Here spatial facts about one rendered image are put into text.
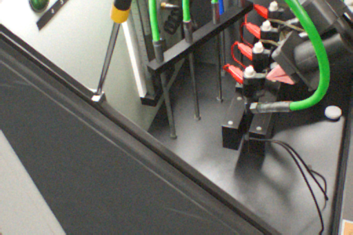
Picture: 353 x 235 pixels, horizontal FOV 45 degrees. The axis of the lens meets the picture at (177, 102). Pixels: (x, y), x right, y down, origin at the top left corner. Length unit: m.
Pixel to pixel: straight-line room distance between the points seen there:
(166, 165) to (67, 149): 0.16
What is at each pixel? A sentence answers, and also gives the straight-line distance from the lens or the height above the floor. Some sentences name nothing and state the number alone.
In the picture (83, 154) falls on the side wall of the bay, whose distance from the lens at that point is 0.65.
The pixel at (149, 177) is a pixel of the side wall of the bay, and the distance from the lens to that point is 0.62.
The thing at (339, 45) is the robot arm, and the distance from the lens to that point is 0.74.
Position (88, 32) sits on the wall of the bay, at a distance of 0.83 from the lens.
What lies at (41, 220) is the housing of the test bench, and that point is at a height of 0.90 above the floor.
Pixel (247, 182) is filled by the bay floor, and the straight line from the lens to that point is 1.05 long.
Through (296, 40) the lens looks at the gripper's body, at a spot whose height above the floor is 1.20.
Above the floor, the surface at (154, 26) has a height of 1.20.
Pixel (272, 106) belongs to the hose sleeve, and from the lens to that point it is 0.78.
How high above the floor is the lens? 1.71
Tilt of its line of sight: 46 degrees down
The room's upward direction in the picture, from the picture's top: 9 degrees counter-clockwise
